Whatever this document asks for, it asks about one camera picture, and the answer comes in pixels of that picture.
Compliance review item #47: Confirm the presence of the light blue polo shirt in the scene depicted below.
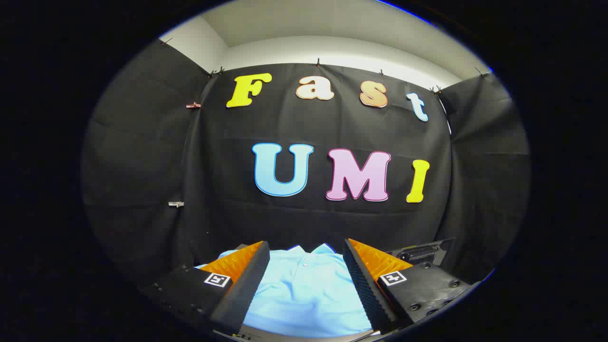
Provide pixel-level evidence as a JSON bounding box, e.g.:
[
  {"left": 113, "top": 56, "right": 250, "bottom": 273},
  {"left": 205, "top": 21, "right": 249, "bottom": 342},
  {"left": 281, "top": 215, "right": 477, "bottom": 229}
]
[{"left": 195, "top": 243, "right": 380, "bottom": 338}]

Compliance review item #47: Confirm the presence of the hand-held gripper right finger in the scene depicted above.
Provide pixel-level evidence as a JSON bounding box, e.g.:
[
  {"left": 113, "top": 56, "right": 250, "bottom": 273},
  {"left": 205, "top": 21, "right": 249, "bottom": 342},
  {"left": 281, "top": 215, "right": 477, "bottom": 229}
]
[{"left": 343, "top": 238, "right": 475, "bottom": 333}]

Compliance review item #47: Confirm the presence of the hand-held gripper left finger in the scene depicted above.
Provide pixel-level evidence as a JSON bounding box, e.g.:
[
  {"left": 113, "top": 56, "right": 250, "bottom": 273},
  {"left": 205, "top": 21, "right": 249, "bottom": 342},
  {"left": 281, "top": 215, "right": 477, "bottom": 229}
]
[{"left": 142, "top": 241, "right": 271, "bottom": 335}]

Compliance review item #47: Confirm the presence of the dark glass washing machine lid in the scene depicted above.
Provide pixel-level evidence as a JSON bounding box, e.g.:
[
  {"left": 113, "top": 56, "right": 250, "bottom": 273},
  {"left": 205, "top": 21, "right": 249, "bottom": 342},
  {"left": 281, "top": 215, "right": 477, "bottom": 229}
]
[{"left": 387, "top": 237, "right": 456, "bottom": 267}]

